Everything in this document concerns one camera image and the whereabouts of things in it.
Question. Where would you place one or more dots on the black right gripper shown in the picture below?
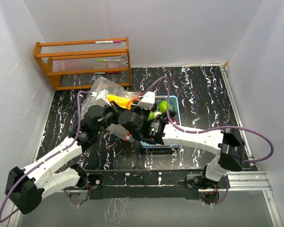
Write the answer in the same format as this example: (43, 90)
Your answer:
(136, 109)

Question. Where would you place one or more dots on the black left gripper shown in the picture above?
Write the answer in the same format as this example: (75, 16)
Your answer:
(114, 109)

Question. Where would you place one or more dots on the yellow banana bunch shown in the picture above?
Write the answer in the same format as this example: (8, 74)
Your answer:
(121, 101)

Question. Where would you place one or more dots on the black grape bunch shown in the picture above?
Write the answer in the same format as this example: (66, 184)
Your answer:
(171, 114)

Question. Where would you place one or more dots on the clear zip top bag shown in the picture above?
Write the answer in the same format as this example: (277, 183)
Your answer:
(111, 91)

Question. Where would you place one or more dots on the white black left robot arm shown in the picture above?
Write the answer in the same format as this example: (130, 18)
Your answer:
(27, 187)

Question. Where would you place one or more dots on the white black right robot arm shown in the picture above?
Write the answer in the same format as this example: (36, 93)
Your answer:
(227, 145)

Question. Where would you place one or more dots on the dark green round vegetable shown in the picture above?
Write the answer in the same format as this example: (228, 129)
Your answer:
(151, 116)

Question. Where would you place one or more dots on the light green round fruit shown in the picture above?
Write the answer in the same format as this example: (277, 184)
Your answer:
(164, 106)

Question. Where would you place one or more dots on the light blue plastic basket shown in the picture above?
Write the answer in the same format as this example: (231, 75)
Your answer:
(161, 130)

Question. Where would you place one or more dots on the green white marker pen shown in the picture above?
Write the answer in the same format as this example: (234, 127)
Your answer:
(108, 60)

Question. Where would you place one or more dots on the orange wooden shelf rack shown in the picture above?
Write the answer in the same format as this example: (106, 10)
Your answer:
(58, 59)

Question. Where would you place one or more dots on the small grey clip box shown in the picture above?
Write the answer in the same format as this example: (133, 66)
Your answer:
(124, 59)

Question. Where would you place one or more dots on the pink white marker pen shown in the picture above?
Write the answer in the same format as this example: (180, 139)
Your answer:
(108, 42)

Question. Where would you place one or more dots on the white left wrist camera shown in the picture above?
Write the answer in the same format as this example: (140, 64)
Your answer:
(101, 98)

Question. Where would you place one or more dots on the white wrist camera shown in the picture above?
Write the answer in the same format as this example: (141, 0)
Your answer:
(147, 100)
(101, 98)

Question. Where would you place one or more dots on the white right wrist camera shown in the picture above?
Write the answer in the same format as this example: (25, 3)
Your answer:
(147, 100)

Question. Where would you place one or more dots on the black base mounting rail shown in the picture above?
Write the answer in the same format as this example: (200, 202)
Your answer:
(140, 184)

